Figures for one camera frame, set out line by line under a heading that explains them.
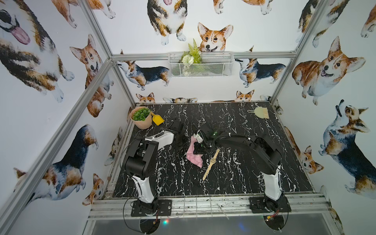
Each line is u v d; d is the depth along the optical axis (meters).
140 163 0.49
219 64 0.93
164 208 0.73
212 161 0.89
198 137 0.77
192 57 0.82
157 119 1.10
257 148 0.50
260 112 1.17
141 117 0.95
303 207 0.75
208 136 0.73
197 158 0.85
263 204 0.73
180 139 0.86
